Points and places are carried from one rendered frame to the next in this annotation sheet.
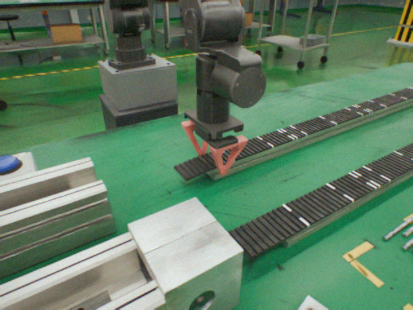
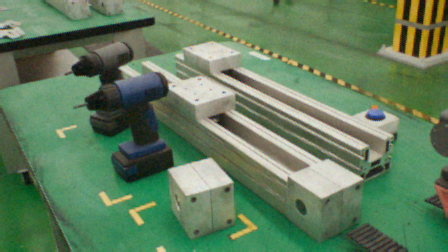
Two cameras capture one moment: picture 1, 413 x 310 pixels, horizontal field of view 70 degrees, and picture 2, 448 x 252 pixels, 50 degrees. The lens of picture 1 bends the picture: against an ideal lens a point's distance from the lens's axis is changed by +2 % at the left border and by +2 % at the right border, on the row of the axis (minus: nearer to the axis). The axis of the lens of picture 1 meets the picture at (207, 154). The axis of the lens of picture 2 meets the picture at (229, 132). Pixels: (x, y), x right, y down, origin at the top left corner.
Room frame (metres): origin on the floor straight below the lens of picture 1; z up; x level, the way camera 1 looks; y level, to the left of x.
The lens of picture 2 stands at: (0.05, -0.70, 1.34)
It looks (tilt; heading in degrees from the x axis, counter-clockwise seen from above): 27 degrees down; 90
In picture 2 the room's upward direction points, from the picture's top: 3 degrees counter-clockwise
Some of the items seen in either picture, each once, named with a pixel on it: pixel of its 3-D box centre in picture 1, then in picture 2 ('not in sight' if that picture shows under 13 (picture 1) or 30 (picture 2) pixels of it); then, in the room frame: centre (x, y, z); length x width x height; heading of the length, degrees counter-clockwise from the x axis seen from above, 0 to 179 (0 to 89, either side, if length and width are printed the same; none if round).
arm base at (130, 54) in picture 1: (130, 50); not in sight; (0.89, 0.22, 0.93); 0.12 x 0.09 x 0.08; 129
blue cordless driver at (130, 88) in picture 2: not in sight; (126, 129); (-0.16, 0.23, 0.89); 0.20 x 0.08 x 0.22; 33
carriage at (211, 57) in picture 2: not in sight; (211, 61); (0.02, 0.72, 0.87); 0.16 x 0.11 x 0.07; 122
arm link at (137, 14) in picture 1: (130, 22); not in sight; (0.87, 0.21, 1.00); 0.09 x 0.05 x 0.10; 29
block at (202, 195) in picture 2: not in sight; (207, 195); (0.01, 0.06, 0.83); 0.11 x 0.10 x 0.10; 24
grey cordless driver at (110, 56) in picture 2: not in sight; (103, 92); (-0.26, 0.45, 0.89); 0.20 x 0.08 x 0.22; 54
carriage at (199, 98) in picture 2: not in sight; (199, 101); (-0.01, 0.40, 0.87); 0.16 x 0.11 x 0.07; 122
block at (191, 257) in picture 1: (179, 258); (328, 197); (0.23, 0.03, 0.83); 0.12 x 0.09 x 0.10; 32
